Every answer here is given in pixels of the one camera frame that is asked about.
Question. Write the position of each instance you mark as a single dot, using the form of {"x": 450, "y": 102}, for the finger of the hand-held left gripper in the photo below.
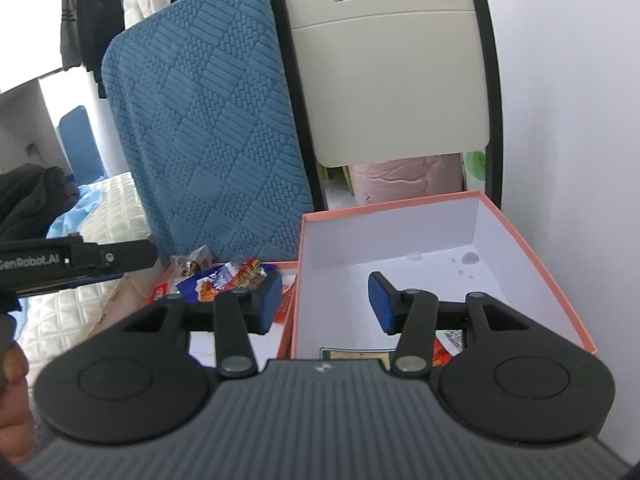
{"x": 125, "y": 257}

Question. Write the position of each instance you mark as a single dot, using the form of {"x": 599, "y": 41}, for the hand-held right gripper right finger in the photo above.
{"x": 381, "y": 305}

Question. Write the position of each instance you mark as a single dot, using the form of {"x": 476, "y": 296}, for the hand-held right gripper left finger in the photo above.
{"x": 272, "y": 302}

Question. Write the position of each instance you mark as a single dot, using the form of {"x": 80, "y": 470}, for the green snack packet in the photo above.
{"x": 350, "y": 354}

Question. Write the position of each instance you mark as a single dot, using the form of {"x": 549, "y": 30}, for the blue white snack packet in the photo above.
{"x": 210, "y": 282}

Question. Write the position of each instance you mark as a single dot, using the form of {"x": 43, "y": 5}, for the orange cardboard box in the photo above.
{"x": 400, "y": 240}

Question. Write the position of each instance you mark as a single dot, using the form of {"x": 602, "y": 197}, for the red white snack packet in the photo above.
{"x": 442, "y": 352}

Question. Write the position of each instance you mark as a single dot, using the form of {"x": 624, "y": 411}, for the orange cardboard box lid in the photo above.
{"x": 200, "y": 347}

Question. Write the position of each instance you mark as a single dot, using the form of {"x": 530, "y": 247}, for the person's left hand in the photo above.
{"x": 15, "y": 400}

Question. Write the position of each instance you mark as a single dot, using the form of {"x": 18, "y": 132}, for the light blue bed sheet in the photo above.
{"x": 75, "y": 215}

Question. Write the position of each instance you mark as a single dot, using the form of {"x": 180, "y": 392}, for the black clothes pile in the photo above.
{"x": 35, "y": 195}

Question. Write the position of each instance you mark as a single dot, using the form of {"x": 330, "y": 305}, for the clear brown candy packet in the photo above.
{"x": 192, "y": 260}

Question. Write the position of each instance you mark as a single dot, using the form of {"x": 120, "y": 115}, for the blue padded chair back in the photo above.
{"x": 80, "y": 145}

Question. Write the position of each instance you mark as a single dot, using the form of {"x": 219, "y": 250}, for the pink bag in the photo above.
{"x": 405, "y": 180}

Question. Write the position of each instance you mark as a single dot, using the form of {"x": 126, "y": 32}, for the blue textured chair cushion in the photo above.
{"x": 210, "y": 135}

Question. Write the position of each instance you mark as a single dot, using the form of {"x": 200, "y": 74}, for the cream folding chair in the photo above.
{"x": 390, "y": 75}

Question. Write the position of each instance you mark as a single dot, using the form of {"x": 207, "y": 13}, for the black hanging jacket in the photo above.
{"x": 95, "y": 25}

